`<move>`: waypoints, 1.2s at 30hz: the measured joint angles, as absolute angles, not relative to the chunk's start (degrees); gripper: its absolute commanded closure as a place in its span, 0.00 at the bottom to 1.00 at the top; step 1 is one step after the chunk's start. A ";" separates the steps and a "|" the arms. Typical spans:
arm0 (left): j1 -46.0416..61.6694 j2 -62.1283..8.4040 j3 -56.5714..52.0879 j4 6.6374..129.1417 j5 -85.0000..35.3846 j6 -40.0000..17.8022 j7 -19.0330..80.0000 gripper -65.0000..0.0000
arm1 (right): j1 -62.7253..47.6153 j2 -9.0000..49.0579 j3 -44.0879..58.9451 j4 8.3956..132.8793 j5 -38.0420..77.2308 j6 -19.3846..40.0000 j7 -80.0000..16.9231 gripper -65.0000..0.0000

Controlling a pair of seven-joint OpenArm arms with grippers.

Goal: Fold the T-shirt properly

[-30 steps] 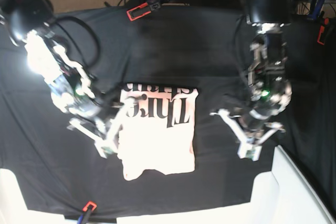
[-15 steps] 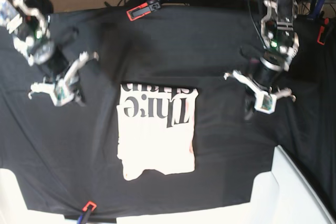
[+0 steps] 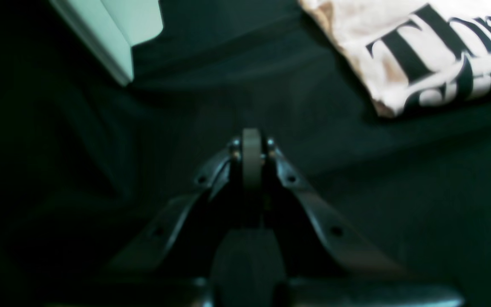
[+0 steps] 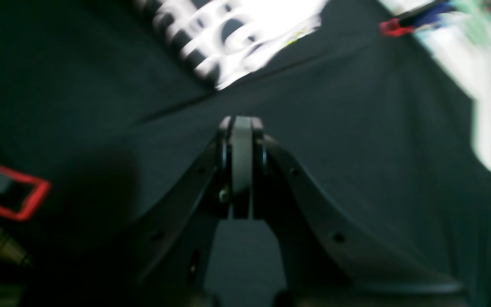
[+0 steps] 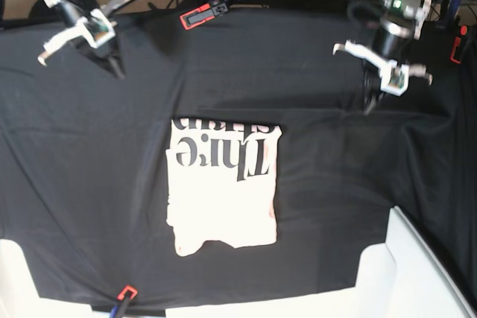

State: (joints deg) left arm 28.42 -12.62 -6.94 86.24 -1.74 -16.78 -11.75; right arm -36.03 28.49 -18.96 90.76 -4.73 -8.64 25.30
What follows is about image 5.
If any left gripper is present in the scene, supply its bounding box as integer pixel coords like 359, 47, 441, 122
332, 22, 433, 95

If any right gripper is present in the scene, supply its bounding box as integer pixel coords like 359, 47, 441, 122
37, 0, 136, 66

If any pink T-shirt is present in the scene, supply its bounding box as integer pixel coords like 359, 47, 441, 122
165, 118, 282, 257

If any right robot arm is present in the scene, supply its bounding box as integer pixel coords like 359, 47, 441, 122
37, 0, 136, 66

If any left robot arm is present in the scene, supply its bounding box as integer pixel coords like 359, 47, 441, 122
332, 0, 433, 96

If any red clamp at right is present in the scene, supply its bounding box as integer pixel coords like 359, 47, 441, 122
450, 25, 469, 64

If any red black clamp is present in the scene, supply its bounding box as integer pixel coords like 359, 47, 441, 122
180, 0, 230, 30

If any black table cloth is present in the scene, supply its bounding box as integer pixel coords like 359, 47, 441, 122
1, 8, 476, 311

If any red blue front clamp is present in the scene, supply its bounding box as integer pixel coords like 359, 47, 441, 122
109, 285, 138, 318

